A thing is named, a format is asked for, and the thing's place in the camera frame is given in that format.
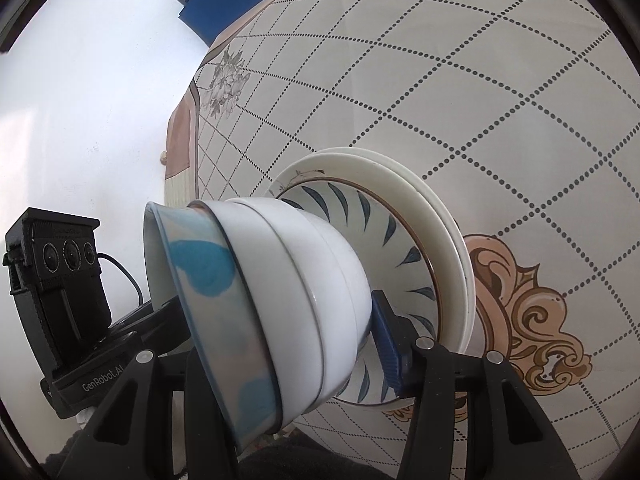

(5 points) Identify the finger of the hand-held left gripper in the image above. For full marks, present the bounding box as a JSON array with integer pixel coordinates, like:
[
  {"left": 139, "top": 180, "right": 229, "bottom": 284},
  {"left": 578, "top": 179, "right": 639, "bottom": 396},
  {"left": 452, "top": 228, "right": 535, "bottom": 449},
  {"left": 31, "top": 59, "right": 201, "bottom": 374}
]
[{"left": 107, "top": 294, "right": 195, "bottom": 358}]

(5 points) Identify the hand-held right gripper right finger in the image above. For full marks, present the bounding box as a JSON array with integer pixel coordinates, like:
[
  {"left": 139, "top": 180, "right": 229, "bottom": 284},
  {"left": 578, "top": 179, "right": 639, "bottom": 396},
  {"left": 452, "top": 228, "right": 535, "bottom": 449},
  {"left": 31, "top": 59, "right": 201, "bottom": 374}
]
[{"left": 371, "top": 289, "right": 582, "bottom": 480}]

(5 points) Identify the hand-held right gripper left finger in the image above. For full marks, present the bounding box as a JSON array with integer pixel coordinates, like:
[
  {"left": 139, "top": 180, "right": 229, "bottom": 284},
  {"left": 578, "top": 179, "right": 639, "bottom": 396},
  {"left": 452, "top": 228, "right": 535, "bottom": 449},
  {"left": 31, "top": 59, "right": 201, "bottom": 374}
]
[{"left": 56, "top": 345, "right": 241, "bottom": 480}]

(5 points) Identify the white bowl with blue rim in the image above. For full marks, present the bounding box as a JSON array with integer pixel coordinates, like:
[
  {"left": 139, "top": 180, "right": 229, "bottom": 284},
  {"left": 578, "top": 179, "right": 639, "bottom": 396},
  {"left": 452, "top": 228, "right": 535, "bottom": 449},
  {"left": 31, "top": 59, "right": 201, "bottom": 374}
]
[{"left": 143, "top": 200, "right": 279, "bottom": 453}]

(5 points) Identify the plain white bowl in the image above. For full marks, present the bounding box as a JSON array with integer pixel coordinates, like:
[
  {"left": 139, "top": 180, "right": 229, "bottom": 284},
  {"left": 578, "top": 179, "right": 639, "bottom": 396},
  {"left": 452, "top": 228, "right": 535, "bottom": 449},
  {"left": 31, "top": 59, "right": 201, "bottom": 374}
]
[{"left": 225, "top": 196, "right": 375, "bottom": 406}]

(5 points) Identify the white plate with blue leaves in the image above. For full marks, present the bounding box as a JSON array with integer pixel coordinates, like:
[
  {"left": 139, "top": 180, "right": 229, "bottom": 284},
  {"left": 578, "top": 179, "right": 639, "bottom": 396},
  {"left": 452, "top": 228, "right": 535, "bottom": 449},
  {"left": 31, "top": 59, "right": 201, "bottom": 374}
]
[{"left": 272, "top": 180, "right": 443, "bottom": 407}]

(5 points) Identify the white bowl with black rim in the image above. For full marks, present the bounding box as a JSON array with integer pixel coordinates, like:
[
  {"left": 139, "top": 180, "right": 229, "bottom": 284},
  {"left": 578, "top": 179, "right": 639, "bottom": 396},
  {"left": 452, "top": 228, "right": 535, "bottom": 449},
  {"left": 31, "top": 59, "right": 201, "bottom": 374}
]
[{"left": 187, "top": 199, "right": 327, "bottom": 433}]

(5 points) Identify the white plate with grey flower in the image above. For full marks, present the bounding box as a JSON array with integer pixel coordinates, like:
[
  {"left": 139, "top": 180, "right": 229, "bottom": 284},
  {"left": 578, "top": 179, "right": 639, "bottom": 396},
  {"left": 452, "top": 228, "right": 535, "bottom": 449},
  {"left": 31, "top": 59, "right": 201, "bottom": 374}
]
[{"left": 325, "top": 146, "right": 477, "bottom": 357}]

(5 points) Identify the white plate with pink rose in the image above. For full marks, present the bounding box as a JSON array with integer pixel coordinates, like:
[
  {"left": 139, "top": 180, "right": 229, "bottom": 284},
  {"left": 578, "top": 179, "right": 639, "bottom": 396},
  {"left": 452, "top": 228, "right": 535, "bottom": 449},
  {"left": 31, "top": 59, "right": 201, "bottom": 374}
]
[{"left": 264, "top": 152, "right": 466, "bottom": 356}]

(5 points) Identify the patterned tablecloth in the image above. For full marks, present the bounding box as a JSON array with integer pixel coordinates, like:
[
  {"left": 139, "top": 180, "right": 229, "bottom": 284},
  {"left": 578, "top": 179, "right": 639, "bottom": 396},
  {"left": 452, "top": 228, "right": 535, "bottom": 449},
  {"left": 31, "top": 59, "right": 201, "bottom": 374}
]
[{"left": 162, "top": 0, "right": 640, "bottom": 461}]

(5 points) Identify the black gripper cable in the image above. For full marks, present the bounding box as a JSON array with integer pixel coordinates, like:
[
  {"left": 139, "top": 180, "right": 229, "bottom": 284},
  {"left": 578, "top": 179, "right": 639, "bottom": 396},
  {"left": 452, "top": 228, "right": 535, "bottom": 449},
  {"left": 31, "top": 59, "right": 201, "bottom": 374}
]
[{"left": 96, "top": 252, "right": 146, "bottom": 307}]

